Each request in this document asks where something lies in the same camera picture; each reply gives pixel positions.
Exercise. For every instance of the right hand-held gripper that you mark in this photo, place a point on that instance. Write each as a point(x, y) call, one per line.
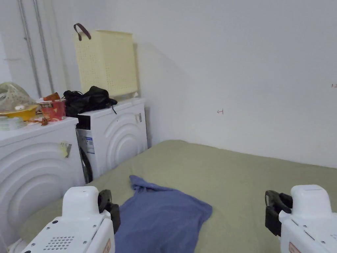
point(310, 221)

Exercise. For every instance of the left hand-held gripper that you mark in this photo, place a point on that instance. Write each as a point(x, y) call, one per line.
point(79, 226)

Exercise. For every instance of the white washing machine with clutter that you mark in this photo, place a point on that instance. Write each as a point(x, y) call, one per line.
point(34, 163)

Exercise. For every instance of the blue garment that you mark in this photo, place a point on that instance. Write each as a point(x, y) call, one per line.
point(158, 218)

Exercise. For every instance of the bed with pale green sheet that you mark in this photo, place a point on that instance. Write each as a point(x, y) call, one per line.
point(226, 179)

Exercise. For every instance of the white washing machine with basket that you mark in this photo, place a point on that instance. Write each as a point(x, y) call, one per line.
point(118, 137)

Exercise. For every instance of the grey metal wall pipe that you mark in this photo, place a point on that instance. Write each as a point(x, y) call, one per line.
point(29, 50)

